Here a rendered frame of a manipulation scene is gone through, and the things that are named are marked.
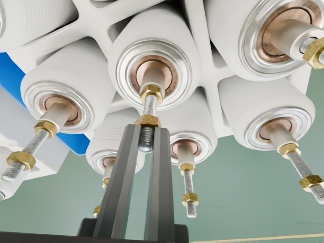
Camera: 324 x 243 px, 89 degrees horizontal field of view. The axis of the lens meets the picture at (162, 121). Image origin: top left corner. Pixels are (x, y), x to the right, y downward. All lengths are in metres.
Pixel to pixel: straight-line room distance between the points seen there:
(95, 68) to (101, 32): 0.04
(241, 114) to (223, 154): 0.48
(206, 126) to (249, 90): 0.07
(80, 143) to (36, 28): 0.38
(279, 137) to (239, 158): 0.52
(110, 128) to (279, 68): 0.23
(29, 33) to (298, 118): 0.30
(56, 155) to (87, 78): 0.35
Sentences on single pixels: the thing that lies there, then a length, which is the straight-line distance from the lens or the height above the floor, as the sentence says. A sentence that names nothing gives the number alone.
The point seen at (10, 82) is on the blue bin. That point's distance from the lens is 0.47.
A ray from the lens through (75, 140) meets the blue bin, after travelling 0.54.
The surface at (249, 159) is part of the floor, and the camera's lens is 0.77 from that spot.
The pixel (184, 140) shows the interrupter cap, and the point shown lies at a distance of 0.23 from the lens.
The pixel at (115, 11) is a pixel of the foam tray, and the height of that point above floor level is 0.18.
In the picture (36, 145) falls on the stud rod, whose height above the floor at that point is 0.31.
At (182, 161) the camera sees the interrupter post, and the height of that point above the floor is 0.28.
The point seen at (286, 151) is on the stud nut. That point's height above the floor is 0.29.
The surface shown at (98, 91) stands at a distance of 0.21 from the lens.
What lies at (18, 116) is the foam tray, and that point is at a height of 0.13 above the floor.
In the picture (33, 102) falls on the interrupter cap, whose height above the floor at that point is 0.25.
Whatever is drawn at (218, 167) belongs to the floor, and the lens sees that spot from 0.77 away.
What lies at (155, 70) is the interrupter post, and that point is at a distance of 0.16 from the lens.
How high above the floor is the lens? 0.40
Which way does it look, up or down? 48 degrees down
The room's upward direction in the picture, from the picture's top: 178 degrees counter-clockwise
